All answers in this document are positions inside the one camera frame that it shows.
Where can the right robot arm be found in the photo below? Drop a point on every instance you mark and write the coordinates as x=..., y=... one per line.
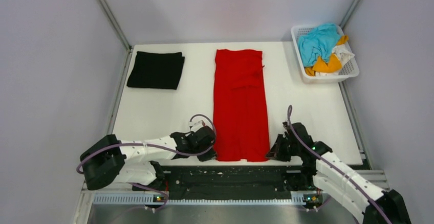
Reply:
x=323, y=170

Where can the white plastic laundry basket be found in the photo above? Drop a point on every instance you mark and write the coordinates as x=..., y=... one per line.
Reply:
x=348, y=70

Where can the aluminium frame rail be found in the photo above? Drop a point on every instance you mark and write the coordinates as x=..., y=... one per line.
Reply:
x=377, y=177

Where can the light blue t shirt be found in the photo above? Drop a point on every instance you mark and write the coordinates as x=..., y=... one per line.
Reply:
x=319, y=42

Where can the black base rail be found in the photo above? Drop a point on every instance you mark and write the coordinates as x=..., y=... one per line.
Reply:
x=237, y=183

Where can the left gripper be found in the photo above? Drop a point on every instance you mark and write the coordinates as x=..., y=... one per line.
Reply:
x=209, y=155

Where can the orange t shirt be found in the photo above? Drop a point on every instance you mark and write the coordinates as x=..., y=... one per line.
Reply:
x=309, y=70

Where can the folded black t shirt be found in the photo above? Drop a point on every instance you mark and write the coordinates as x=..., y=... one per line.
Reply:
x=157, y=71

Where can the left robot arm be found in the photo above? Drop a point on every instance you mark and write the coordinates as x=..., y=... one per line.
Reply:
x=112, y=161

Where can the red t shirt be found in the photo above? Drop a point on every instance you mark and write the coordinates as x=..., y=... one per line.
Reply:
x=239, y=106

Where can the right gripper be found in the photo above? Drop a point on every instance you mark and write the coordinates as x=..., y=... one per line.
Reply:
x=275, y=153

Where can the white t shirt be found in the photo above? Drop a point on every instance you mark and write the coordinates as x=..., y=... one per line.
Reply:
x=339, y=57

